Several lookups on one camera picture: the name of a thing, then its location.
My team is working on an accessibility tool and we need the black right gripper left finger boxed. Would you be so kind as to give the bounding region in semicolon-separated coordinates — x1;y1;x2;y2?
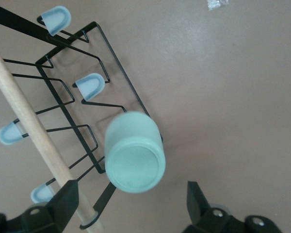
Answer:
0;180;79;233

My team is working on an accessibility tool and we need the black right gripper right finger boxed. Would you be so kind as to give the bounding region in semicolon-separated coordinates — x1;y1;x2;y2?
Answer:
184;181;282;233

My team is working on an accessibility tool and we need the mint green plastic cup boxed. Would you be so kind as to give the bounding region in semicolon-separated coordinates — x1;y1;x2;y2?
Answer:
104;111;166;194

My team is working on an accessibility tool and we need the black wire cup holder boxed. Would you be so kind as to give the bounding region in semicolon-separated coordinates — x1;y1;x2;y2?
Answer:
0;2;164;233

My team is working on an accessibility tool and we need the brown table cover sheet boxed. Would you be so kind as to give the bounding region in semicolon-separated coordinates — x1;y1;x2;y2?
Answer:
0;0;291;233

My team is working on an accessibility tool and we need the small clear tape patch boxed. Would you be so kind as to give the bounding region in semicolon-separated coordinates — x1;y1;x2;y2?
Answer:
207;0;230;12

